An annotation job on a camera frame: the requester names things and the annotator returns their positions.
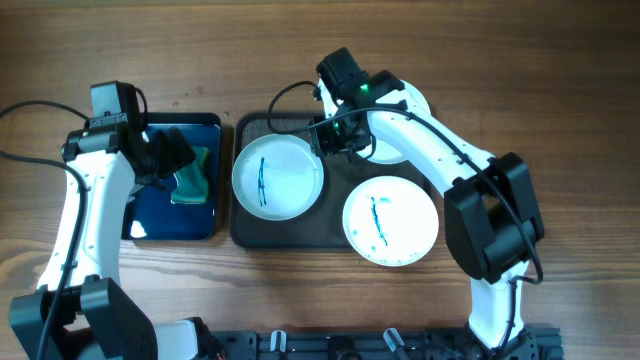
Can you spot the black tray with blue water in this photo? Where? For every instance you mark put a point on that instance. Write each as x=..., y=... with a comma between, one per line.
x=151, y=215

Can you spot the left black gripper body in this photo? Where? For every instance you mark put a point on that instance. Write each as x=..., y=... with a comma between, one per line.
x=165, y=158

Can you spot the green yellow sponge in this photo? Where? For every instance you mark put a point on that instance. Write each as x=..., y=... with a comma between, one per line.
x=192, y=186

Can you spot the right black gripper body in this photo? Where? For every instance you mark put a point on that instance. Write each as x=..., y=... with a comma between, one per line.
x=333, y=135

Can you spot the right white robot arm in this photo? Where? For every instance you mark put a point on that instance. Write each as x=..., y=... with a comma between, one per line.
x=492, y=218

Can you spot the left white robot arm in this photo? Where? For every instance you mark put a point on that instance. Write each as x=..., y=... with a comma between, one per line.
x=79, y=310

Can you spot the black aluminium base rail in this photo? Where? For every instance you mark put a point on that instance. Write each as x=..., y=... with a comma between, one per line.
x=531, y=343

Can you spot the white plate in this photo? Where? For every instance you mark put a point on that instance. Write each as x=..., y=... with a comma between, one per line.
x=277, y=177
x=383, y=153
x=390, y=221

